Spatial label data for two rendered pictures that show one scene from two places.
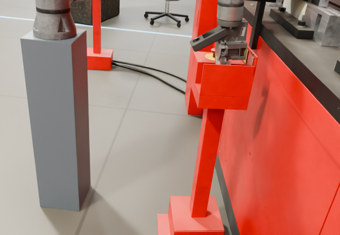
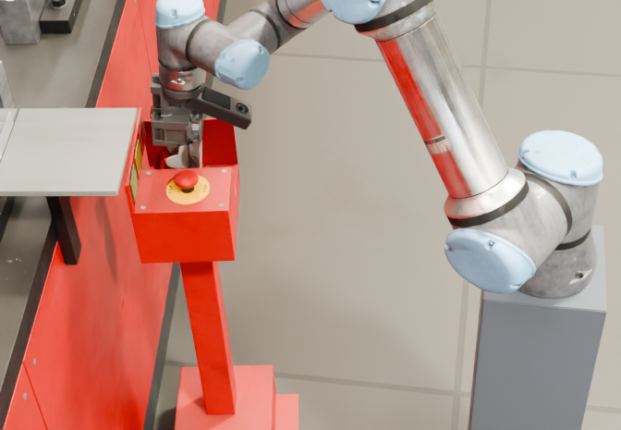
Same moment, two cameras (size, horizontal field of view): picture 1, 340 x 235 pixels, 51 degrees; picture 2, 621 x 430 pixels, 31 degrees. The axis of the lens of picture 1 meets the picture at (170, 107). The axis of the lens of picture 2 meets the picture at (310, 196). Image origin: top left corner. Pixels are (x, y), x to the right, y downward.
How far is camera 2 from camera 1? 2.59 m
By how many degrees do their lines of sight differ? 108
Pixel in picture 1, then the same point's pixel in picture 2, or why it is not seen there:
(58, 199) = not seen: outside the picture
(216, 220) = (189, 386)
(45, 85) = not seen: hidden behind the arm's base
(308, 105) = (118, 50)
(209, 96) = (221, 163)
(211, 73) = (218, 130)
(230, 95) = not seen: hidden behind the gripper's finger
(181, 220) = (255, 386)
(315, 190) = (141, 66)
